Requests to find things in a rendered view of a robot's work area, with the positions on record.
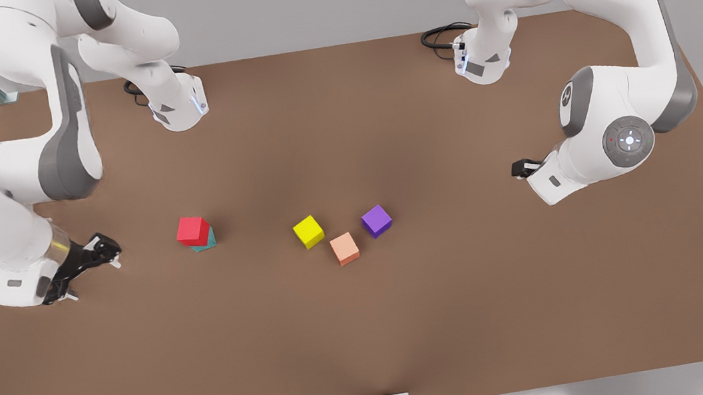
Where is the red wooden cube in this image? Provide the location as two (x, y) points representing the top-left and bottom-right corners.
(174, 214), (212, 249)

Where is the teal wooden cube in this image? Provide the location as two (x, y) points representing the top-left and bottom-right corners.
(187, 225), (218, 254)

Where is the purple wooden cube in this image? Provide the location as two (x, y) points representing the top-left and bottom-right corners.
(359, 203), (395, 240)

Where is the yellow wooden cube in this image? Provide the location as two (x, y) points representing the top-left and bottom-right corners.
(291, 213), (327, 252)

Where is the orange wooden cube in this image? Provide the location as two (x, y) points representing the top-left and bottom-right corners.
(329, 230), (361, 268)

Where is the black cable loop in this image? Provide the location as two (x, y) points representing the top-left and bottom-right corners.
(121, 63), (192, 109)
(419, 20), (478, 63)

